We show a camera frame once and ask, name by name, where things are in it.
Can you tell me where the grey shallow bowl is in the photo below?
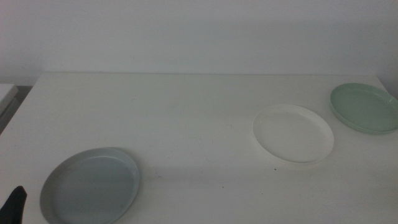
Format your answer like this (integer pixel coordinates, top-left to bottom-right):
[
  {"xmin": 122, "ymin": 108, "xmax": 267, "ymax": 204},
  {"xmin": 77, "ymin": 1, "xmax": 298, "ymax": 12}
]
[{"xmin": 39, "ymin": 147, "xmax": 141, "ymax": 224}]

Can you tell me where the white shallow bowl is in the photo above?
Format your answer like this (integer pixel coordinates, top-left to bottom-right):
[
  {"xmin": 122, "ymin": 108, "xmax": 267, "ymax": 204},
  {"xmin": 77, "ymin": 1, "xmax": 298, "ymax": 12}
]
[{"xmin": 252, "ymin": 104, "xmax": 335, "ymax": 165}]

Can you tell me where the green shallow bowl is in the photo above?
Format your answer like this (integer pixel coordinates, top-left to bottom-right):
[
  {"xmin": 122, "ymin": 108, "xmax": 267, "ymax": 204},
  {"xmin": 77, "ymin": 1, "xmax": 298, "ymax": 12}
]
[{"xmin": 330, "ymin": 82, "xmax": 398, "ymax": 136}]

